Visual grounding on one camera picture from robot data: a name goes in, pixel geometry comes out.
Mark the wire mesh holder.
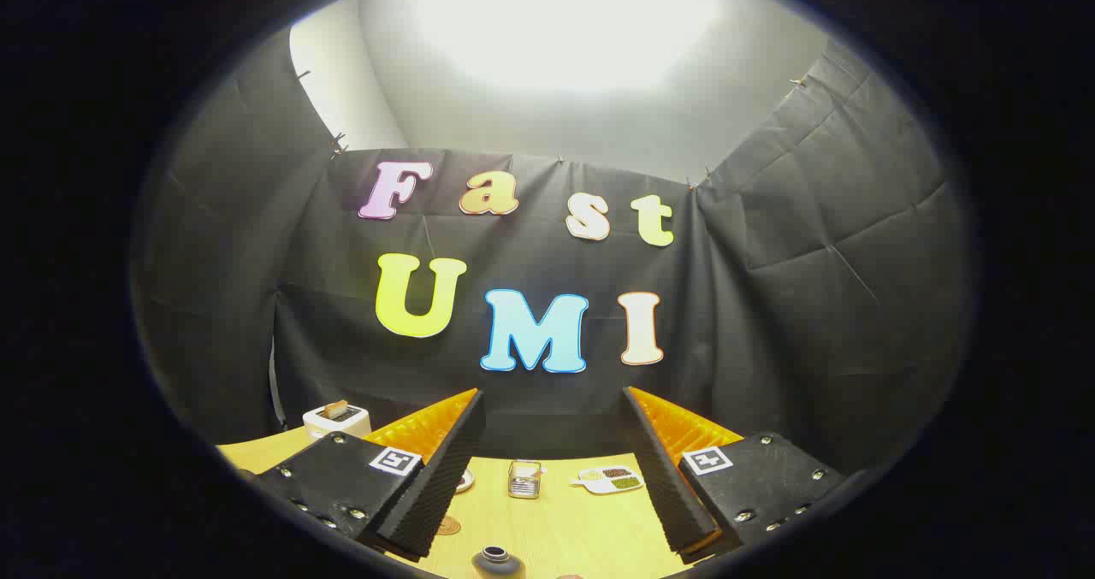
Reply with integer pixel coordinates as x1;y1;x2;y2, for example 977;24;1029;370
507;460;542;500

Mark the white divided dish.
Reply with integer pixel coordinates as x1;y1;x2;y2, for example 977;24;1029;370
571;465;645;495

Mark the round wooden table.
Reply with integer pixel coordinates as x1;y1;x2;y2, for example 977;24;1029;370
216;428;695;579

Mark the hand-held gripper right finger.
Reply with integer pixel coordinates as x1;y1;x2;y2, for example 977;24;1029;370
622;386;847;556

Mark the grey juice bottle green label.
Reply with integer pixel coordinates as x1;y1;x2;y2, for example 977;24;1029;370
471;546;525;579

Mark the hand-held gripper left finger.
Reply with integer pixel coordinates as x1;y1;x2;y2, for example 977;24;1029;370
254;388;487;559

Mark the white toaster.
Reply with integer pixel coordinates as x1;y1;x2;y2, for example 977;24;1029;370
303;405;372;440

